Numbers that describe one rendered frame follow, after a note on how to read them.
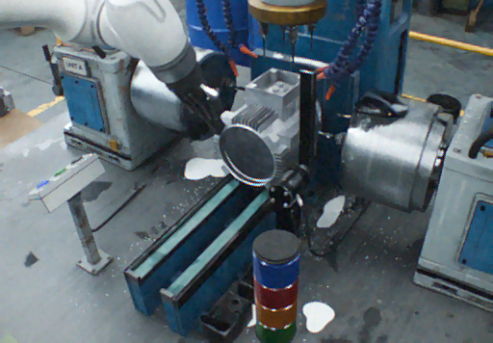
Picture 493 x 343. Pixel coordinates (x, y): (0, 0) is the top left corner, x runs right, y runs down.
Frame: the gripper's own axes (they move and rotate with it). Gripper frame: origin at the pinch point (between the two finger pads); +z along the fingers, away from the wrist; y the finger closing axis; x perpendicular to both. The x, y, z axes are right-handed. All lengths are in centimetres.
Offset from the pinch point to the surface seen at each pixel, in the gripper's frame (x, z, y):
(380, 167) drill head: -4.1, 6.1, -36.4
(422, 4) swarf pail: -343, 311, 57
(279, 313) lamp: 32, -19, -38
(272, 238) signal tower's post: 24, -27, -35
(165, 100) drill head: -4.2, 5.9, 20.8
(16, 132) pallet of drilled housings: 1, 110, 211
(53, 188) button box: 30.4, -13.8, 17.9
